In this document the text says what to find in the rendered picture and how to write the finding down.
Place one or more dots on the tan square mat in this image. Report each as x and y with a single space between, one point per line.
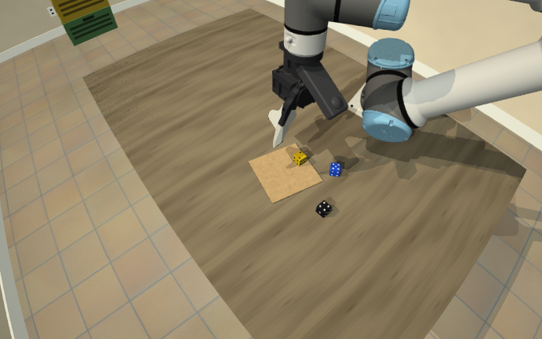
280 176

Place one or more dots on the black die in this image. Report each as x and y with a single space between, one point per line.
323 208

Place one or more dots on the yellow die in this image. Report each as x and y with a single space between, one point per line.
299 158

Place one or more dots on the blue die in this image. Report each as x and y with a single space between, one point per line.
334 169

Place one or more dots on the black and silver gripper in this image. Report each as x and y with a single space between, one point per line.
285 83

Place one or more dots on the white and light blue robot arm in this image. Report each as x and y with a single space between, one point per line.
389 94

